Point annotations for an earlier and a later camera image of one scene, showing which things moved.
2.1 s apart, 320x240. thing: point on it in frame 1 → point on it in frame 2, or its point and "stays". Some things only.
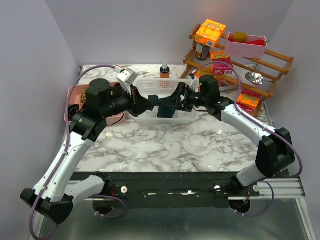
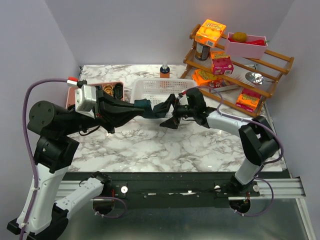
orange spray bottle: (164, 71) stays
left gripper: (139, 104) → (111, 111)
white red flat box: (224, 85) stays
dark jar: (202, 51) stays
